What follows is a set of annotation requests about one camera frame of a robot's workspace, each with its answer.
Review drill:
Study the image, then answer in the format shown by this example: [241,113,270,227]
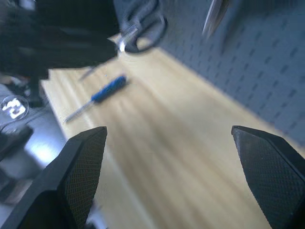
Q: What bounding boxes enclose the thin silver metal tool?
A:
[78,66,96,81]

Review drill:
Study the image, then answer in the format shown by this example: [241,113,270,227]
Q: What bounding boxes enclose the clear round white marked object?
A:
[0,94,30,121]

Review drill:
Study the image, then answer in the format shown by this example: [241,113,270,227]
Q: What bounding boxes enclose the black handled scissors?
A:
[121,0,169,54]

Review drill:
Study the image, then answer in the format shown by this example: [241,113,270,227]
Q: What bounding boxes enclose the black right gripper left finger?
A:
[0,126,108,229]

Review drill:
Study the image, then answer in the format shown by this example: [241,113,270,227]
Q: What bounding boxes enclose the blue handled screwdriver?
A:
[63,75,129,124]

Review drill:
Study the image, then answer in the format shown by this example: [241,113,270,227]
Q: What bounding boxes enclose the grey blue pegboard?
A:
[113,0,305,146]

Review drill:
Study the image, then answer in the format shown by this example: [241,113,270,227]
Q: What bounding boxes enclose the black flat block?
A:
[0,125,34,162]

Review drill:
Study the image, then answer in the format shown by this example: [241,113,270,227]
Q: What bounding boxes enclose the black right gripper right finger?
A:
[231,125,305,229]

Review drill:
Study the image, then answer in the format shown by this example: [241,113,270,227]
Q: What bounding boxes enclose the silver metal pegboard hook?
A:
[118,23,139,53]

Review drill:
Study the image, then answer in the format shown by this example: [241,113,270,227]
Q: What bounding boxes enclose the silver metal blade tool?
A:
[201,0,231,38]

